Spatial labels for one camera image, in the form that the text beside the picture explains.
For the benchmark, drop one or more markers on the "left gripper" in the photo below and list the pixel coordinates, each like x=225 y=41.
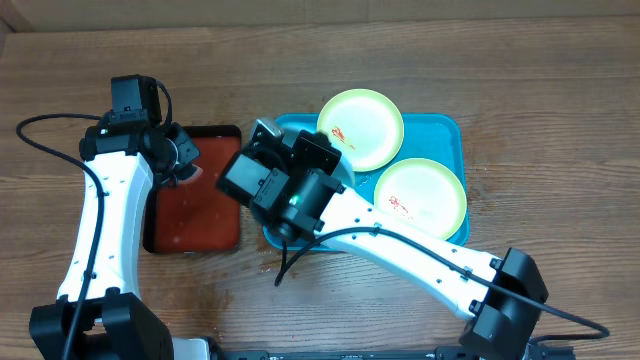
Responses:
x=178 y=137

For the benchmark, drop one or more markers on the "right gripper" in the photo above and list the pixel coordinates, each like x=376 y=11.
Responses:
x=310 y=157

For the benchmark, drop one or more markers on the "dark sponge with pink base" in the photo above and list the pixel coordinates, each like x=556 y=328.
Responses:
x=188 y=174

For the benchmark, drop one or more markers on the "green-rimmed plate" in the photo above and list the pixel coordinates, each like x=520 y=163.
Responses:
x=365 y=126
x=424 y=193

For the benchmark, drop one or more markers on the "light blue plate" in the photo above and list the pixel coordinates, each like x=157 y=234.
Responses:
x=344 y=172

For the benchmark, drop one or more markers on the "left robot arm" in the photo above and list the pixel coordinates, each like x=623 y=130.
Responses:
x=98 y=313

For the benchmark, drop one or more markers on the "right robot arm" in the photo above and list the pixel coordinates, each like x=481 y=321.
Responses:
x=499 y=298

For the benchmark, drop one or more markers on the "black tray with red water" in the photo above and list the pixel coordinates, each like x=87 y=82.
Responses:
x=195 y=216

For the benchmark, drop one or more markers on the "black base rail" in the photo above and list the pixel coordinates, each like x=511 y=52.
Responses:
x=350 y=355

